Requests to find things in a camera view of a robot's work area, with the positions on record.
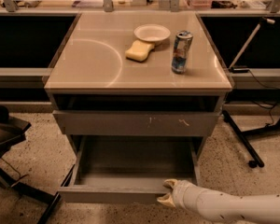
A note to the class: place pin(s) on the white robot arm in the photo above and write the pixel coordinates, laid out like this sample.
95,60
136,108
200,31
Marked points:
217,206

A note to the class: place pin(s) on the white bowl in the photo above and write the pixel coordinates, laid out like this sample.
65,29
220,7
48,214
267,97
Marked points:
152,33

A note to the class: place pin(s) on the black stand right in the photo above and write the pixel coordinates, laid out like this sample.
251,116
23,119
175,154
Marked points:
244,137

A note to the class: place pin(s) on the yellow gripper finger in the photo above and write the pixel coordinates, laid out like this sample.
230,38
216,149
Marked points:
166,200
170,183

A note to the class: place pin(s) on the grey drawer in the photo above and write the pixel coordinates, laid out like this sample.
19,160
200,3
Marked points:
128,169
133,123

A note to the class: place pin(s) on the white rod with black base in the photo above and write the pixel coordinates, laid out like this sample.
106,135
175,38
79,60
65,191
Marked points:
262,21

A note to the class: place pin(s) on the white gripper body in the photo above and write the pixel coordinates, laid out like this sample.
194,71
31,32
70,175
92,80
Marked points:
181,193

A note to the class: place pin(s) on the yellow sponge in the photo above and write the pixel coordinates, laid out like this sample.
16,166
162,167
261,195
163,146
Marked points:
139,50

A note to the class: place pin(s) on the grey top drawer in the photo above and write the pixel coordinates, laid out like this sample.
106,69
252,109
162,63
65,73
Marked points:
133,123

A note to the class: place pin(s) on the blue silver drink can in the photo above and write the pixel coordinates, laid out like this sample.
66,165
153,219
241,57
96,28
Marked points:
183,40

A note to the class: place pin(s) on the grey drawer cabinet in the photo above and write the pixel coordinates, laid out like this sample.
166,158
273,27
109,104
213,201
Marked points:
93,74

